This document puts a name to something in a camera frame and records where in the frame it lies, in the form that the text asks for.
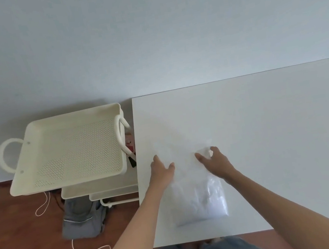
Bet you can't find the cream metal trolley cart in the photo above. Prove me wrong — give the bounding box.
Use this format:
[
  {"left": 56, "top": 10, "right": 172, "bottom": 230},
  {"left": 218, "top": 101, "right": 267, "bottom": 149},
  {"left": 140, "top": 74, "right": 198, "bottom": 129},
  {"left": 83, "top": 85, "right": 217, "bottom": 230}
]
[{"left": 0, "top": 101, "right": 143, "bottom": 223}]

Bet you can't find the clear plastic bag white filling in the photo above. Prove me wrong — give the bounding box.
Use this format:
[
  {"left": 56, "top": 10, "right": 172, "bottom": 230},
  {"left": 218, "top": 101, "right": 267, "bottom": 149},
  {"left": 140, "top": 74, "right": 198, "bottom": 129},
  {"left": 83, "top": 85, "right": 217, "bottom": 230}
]
[{"left": 151, "top": 134, "right": 230, "bottom": 230}]

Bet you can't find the person's right hand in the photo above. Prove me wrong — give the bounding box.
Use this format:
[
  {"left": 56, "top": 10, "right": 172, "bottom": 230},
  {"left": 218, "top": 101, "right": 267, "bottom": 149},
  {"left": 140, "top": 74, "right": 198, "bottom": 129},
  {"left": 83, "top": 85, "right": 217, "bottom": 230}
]
[{"left": 194, "top": 143, "right": 239, "bottom": 187}]

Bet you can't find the person's left hand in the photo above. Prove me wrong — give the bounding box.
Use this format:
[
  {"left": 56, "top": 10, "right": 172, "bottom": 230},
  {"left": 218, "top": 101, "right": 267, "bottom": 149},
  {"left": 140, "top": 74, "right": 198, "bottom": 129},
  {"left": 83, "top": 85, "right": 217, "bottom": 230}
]
[{"left": 143, "top": 152, "right": 179, "bottom": 194}]

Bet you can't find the person's right forearm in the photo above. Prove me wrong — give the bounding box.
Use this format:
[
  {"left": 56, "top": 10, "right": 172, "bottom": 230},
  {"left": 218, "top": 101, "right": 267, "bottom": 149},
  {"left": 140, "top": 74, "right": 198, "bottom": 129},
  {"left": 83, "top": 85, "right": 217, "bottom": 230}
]
[{"left": 223, "top": 154, "right": 329, "bottom": 249}]

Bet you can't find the grey fabric bag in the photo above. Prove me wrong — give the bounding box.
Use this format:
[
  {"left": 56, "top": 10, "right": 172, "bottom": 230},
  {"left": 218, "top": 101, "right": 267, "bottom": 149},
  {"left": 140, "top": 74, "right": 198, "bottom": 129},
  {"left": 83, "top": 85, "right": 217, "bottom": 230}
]
[{"left": 57, "top": 193, "right": 112, "bottom": 243}]

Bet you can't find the person's left forearm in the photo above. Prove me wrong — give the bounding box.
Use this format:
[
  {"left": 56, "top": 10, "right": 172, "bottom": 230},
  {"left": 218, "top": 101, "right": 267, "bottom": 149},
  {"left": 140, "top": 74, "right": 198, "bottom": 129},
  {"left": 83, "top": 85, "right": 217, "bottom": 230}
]
[{"left": 80, "top": 186, "right": 172, "bottom": 249}]

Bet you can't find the red and white packet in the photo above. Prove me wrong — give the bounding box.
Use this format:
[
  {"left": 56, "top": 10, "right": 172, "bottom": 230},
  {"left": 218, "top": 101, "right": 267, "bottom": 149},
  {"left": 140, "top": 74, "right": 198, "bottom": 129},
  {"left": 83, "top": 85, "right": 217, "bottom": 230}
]
[{"left": 124, "top": 131, "right": 137, "bottom": 155}]

